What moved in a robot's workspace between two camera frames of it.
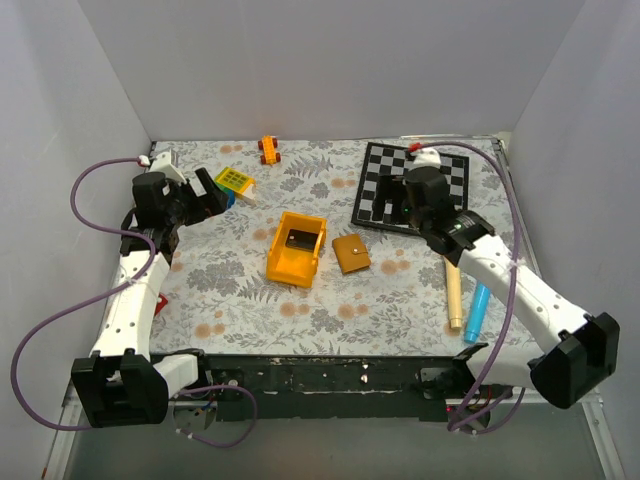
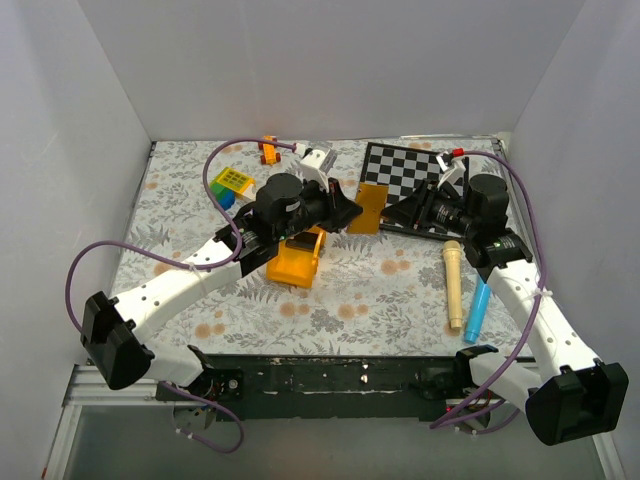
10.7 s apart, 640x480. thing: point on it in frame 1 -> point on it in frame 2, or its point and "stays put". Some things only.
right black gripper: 388,188 -> 410,210
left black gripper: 214,200 -> 340,210
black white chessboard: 393,161 stays put
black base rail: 373,387 stays put
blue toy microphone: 477,314 stays put
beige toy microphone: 454,286 stays put
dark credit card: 302,240 stays put
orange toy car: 268,144 stays put
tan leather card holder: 352,253 -> 372,198
